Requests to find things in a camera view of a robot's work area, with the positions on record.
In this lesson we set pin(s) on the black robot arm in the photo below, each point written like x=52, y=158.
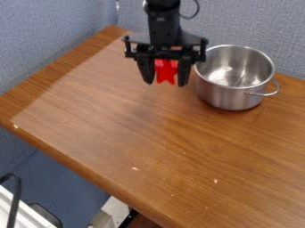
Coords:
x=163, y=21

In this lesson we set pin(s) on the white table bracket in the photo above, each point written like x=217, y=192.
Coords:
x=111, y=215

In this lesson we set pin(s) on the red star-shaped block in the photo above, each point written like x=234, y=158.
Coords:
x=166, y=70

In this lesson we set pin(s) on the white box below table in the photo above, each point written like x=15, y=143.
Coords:
x=27, y=217

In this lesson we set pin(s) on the metal pot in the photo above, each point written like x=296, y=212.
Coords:
x=236, y=78

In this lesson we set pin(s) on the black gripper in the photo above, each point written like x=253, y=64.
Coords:
x=185, y=48

